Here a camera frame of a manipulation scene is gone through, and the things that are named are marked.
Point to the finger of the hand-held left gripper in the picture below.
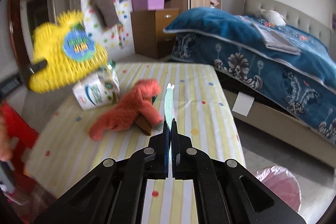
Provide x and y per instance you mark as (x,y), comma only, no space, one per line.
(36,67)

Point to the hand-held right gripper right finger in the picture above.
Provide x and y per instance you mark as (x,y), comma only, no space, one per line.
(175,158)

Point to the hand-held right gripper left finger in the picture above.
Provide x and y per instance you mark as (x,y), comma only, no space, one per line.
(166,158)

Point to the yellow foam fruit net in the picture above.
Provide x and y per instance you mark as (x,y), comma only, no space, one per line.
(52,64)

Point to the mint green thin packet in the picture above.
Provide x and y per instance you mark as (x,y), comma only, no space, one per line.
(169,106)

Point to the pink plastic bag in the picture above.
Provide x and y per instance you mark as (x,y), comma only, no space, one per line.
(281,187)

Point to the red plastic stool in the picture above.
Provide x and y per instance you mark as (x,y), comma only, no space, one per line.
(18,124)

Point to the reddish wooden door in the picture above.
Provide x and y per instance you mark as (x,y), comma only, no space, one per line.
(15,24)

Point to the white green tissue pack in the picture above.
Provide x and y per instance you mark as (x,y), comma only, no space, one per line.
(92,92)

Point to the orange plush toy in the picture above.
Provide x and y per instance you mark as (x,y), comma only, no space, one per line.
(136,98)

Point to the striped yellow tablecloth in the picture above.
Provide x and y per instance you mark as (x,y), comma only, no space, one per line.
(194,87)

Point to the white paper tag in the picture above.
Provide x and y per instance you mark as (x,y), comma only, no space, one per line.
(242,104)

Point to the person's left leg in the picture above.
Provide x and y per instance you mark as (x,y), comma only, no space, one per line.
(39,195)

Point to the wooden nightstand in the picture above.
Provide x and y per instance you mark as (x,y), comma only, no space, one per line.
(149,32)

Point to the purple plastic basket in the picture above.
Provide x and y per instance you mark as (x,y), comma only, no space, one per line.
(149,1)

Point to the bed with blue blanket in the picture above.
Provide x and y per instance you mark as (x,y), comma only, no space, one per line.
(210,24)

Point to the grey folded cloth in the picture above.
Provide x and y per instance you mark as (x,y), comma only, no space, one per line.
(278,39)

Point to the white plush toy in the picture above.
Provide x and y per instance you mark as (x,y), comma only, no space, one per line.
(273,17)

